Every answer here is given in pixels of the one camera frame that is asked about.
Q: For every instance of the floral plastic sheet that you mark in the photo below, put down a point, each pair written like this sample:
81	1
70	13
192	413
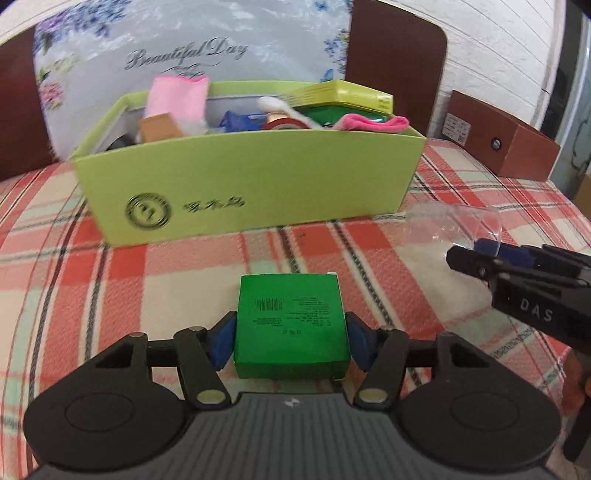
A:
115	60

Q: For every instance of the glass door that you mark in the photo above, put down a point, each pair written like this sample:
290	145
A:
572	92

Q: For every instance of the brown shoe box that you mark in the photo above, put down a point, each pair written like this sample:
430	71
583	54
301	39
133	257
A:
517	147

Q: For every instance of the white glove with pink cuff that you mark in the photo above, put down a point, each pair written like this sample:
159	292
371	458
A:
178	99

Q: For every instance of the white and pink sock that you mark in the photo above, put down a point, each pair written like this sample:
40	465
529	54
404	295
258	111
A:
369	122

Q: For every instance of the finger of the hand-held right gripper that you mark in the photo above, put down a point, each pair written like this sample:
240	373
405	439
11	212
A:
508	251
471	261

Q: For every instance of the gold brown small box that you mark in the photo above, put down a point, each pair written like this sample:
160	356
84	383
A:
159	129

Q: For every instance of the person's right hand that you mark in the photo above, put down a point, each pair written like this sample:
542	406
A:
584	385

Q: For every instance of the light green cardboard box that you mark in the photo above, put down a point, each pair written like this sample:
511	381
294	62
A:
277	184

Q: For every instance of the blue cube box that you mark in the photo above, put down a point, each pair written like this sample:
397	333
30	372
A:
240	121

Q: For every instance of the plain cardboard box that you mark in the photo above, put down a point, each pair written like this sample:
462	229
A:
584	189

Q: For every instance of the dark tape roll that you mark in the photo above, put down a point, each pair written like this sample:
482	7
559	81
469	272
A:
288	123

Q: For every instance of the yellow green medicine box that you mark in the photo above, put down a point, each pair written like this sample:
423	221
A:
341	94

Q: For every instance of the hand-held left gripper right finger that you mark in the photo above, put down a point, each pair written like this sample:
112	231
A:
362	344

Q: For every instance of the plaid bed sheet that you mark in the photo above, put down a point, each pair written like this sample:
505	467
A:
69	286

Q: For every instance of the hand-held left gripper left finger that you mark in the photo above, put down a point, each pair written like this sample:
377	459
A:
221	341

